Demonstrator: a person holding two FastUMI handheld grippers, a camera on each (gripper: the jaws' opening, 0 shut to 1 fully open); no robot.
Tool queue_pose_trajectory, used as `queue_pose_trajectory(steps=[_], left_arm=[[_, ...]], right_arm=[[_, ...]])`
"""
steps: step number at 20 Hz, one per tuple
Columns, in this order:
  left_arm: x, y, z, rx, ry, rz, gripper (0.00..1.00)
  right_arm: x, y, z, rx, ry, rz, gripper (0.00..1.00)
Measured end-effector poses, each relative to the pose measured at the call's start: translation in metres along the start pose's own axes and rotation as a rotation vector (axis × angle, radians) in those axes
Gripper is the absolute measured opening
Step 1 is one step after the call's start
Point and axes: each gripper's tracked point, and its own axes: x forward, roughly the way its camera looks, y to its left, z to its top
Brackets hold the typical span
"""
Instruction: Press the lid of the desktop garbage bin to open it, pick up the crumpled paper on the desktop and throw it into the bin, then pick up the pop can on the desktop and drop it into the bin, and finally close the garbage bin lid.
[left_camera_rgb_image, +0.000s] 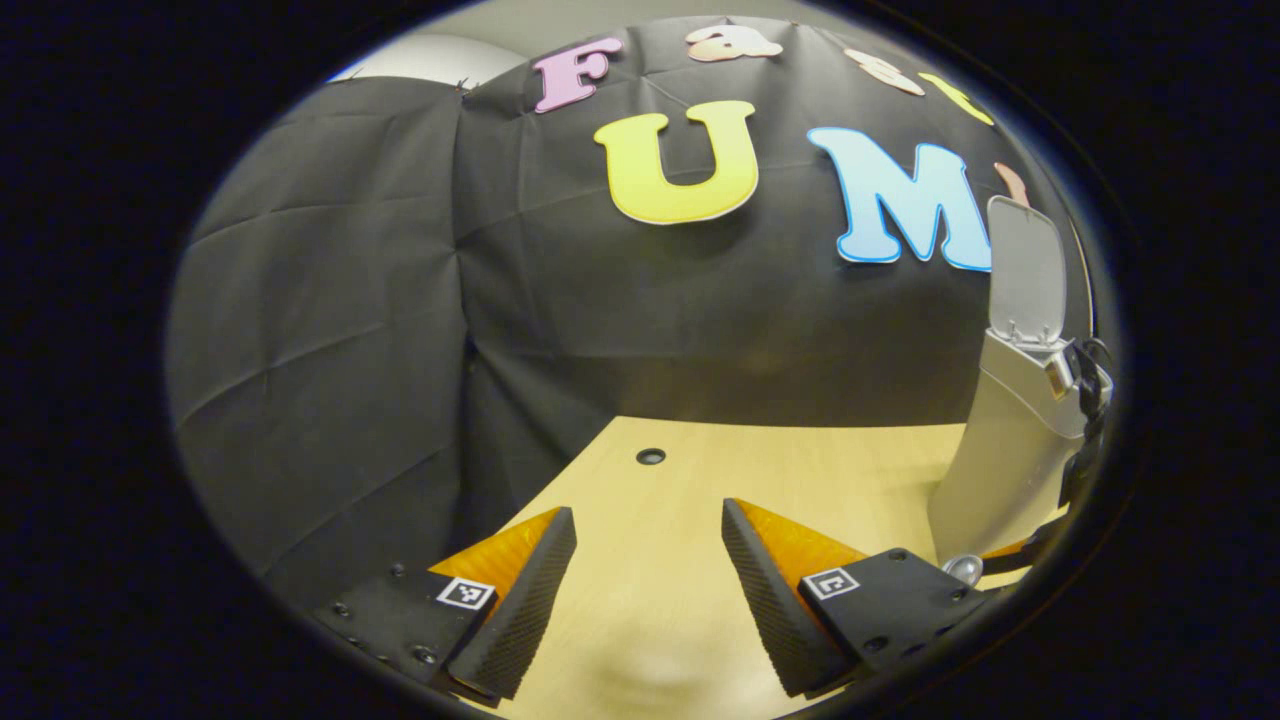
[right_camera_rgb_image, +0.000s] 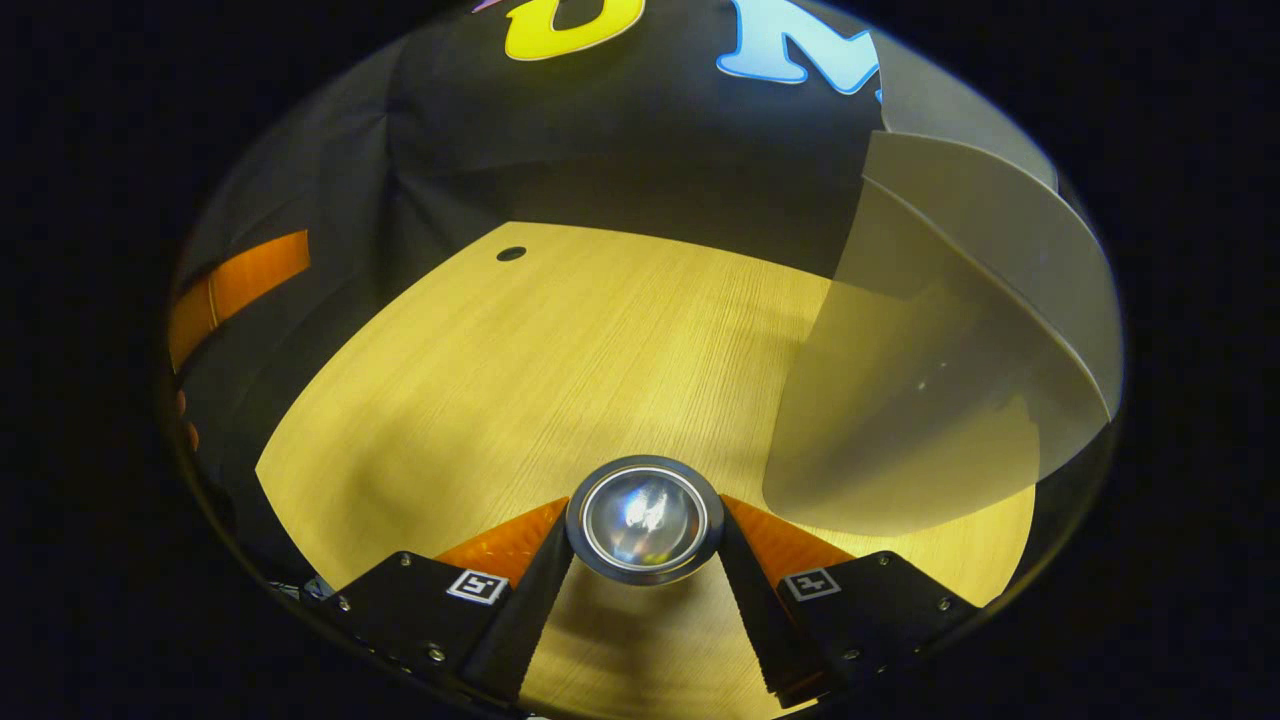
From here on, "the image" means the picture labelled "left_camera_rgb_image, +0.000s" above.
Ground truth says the black backdrop cloth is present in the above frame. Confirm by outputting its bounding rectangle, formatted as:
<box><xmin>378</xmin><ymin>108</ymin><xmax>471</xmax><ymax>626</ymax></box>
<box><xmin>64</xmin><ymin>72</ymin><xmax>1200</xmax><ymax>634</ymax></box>
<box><xmin>165</xmin><ymin>15</ymin><xmax>1096</xmax><ymax>601</ymax></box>

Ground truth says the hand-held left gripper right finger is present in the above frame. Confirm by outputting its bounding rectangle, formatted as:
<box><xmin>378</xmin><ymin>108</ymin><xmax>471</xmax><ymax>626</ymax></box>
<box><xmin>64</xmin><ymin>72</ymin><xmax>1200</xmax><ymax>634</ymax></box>
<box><xmin>721</xmin><ymin>498</ymin><xmax>1011</xmax><ymax>700</ymax></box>

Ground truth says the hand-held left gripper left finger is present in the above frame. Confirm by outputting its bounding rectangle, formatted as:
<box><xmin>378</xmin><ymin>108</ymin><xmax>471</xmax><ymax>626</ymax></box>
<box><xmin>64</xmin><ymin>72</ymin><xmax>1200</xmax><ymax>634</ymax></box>
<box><xmin>310</xmin><ymin>506</ymin><xmax>578</xmax><ymax>706</ymax></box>

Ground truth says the wooden desktop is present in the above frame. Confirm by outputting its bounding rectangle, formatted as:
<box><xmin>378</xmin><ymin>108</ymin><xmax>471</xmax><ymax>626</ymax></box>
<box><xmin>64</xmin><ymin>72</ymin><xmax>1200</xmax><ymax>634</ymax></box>
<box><xmin>445</xmin><ymin>415</ymin><xmax>1071</xmax><ymax>720</ymax></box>

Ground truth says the white desktop garbage bin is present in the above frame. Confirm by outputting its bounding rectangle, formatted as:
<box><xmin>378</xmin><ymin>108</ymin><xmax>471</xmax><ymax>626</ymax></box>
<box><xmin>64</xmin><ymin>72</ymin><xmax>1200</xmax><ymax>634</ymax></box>
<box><xmin>927</xmin><ymin>196</ymin><xmax>1091</xmax><ymax>566</ymax></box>

